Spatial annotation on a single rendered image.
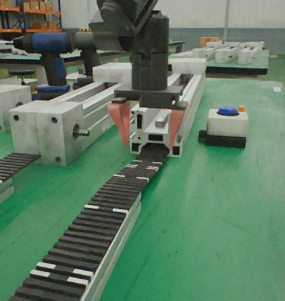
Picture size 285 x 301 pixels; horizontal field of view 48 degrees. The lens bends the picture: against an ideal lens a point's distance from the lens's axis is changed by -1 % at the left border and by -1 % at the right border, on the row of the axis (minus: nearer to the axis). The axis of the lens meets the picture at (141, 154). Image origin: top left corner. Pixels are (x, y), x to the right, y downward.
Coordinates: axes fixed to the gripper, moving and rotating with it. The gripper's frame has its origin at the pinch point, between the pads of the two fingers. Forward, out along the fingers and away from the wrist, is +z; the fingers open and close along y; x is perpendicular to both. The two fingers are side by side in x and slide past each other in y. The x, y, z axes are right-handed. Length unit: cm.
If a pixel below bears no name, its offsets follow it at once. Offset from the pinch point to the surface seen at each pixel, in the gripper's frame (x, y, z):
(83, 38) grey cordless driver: -59, 36, -15
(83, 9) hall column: -1053, 460, -85
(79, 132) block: -1.0, 13.0, -0.5
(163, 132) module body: -6.3, -1.4, 0.0
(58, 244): 28.3, 2.4, 1.0
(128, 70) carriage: -37.4, 14.0, -7.4
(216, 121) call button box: -13.5, -10.8, -0.8
